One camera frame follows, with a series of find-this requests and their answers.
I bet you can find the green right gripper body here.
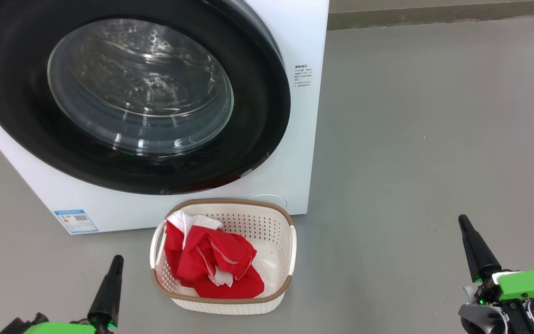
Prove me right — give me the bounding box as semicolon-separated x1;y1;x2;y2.
463;268;534;305

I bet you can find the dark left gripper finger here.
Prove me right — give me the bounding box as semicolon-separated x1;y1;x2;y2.
87;254;125;328

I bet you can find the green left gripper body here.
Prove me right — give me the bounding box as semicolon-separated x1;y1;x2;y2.
23;320;117;334

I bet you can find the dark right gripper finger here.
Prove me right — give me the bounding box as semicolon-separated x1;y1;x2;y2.
458;214;503;283

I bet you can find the red and white garment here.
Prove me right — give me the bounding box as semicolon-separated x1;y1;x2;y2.
164;210;266;300

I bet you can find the black round glass washer door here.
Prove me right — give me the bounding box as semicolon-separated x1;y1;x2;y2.
0;0;292;196

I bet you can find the cream perforated basket brown rim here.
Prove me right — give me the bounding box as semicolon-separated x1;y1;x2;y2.
150;198;298;316

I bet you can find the white front-load washing machine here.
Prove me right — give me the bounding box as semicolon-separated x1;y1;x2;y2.
0;0;331;235

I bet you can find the blue energy label sticker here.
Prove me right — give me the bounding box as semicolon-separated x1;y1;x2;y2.
53;209;100;234

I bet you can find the round white filter cover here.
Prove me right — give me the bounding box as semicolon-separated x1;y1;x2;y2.
247;193;289;210

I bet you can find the small printed text label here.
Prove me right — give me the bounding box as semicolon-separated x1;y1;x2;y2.
293;64;314;89

